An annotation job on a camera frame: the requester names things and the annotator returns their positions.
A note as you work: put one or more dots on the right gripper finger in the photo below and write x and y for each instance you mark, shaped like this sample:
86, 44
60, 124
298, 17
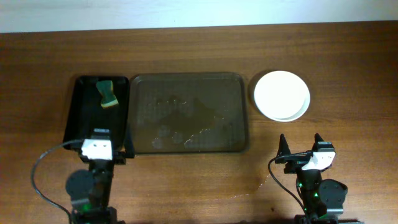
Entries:
318, 144
283, 149

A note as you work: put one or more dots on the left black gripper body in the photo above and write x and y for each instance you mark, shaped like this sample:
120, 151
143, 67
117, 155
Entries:
121, 156

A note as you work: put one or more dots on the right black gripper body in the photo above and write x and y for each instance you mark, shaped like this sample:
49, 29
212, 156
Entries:
295, 158

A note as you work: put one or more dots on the white plate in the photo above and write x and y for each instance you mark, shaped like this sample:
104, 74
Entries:
281, 96

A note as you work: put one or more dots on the green yellow sponge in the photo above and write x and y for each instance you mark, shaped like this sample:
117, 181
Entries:
106, 91

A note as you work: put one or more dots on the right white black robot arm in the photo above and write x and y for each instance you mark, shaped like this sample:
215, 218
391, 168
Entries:
320, 199

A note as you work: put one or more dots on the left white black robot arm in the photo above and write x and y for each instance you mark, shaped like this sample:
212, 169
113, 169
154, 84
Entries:
90, 189

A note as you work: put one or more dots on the small black tray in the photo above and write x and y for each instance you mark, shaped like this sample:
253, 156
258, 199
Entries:
87, 119

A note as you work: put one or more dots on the large brown tray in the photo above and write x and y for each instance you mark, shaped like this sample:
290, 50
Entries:
188, 113

